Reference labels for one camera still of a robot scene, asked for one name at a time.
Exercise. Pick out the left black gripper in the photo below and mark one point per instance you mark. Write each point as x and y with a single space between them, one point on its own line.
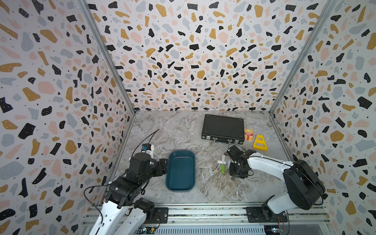
161 166

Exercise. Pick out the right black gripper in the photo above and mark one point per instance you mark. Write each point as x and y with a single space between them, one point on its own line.
240 176

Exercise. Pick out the teal plastic storage box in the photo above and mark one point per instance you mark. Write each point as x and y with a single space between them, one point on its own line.
180 175

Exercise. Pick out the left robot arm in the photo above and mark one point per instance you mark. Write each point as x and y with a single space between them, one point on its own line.
121 214

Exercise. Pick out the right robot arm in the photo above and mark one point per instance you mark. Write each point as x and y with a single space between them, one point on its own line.
304 188

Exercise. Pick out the red yellow small card box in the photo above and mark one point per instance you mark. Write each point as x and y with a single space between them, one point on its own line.
248 134

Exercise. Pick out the yellow triangular plastic piece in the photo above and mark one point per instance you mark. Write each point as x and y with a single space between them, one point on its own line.
259 143

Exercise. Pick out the black briefcase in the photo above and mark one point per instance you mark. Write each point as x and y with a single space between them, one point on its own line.
222 129

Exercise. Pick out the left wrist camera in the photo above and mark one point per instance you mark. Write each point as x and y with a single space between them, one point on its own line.
148 149

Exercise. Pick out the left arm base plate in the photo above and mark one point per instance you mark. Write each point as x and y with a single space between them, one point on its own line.
158 215

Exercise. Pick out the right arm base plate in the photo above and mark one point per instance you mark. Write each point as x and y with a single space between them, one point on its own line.
255 214

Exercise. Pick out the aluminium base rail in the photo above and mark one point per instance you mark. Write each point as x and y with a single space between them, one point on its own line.
226 219

